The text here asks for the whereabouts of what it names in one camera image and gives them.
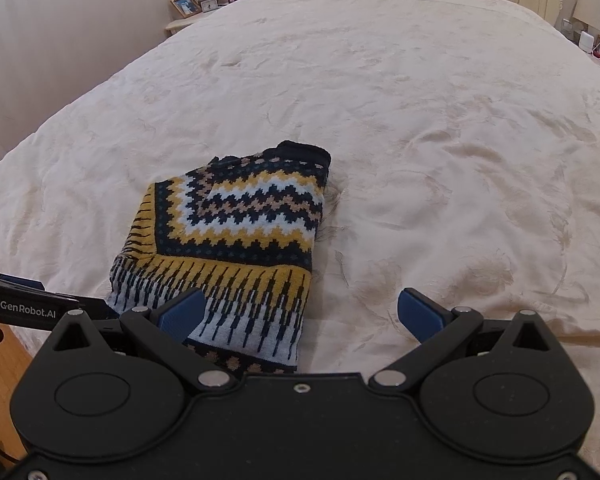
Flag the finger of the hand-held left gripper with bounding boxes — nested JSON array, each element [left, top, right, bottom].
[[78, 297, 119, 322]]

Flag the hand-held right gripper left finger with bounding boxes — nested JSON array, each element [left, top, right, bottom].
[[39, 288, 240, 395]]

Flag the bed with cream bedspread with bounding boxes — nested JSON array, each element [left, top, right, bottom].
[[0, 0, 600, 463]]

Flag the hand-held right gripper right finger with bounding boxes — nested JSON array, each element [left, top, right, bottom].
[[367, 287, 563, 394]]

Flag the navy yellow patterned knit sweater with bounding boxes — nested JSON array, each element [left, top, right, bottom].
[[107, 141, 332, 377]]

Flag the cream table lamp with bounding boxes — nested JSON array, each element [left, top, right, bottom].
[[572, 0, 600, 32]]

